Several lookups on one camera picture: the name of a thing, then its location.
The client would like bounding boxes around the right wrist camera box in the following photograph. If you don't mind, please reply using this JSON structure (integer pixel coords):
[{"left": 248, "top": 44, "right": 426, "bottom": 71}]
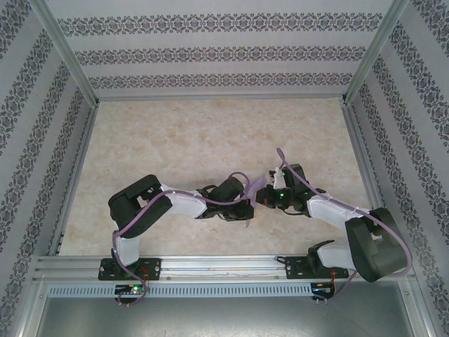
[{"left": 272, "top": 167, "right": 286, "bottom": 189}]

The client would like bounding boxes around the grey metal panel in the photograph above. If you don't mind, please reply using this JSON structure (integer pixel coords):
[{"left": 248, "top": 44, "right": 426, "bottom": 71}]
[{"left": 33, "top": 296, "right": 427, "bottom": 337}]

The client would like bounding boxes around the aluminium side rail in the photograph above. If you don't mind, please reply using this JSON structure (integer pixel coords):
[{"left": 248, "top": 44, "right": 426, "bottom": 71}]
[
  {"left": 342, "top": 103, "right": 401, "bottom": 253},
  {"left": 47, "top": 103, "right": 101, "bottom": 256}
]

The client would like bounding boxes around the aluminium frame post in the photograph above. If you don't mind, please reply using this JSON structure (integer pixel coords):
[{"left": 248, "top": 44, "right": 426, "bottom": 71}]
[
  {"left": 340, "top": 0, "right": 413, "bottom": 106},
  {"left": 27, "top": 0, "right": 102, "bottom": 106}
]

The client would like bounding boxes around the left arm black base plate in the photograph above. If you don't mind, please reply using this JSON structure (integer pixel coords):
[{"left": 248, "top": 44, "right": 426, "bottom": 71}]
[{"left": 97, "top": 257, "right": 163, "bottom": 282}]

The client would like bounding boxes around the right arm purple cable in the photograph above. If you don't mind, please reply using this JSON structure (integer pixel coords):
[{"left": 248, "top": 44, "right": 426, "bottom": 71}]
[{"left": 276, "top": 147, "right": 412, "bottom": 305}]

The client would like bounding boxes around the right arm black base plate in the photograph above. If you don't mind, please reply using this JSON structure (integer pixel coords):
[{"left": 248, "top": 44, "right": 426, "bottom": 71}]
[{"left": 284, "top": 255, "right": 350, "bottom": 280}]

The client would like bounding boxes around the purple paper sheet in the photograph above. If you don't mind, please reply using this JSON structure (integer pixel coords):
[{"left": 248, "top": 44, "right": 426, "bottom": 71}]
[{"left": 243, "top": 174, "right": 267, "bottom": 229}]

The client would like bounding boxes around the grey slotted cable duct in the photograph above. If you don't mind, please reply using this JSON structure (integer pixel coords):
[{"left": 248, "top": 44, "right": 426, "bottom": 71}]
[{"left": 47, "top": 282, "right": 314, "bottom": 298}]

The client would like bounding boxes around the controller board green light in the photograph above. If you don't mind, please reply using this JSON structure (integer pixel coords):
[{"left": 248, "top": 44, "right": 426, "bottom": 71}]
[{"left": 114, "top": 284, "right": 145, "bottom": 295}]

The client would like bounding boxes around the controller board blue light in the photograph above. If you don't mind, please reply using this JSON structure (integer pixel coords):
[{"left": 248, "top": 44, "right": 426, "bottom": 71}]
[{"left": 311, "top": 280, "right": 336, "bottom": 296}]

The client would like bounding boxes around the aluminium mounting rail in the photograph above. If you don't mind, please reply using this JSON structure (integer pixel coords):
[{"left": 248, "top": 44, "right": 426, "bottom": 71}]
[{"left": 33, "top": 255, "right": 417, "bottom": 282}]

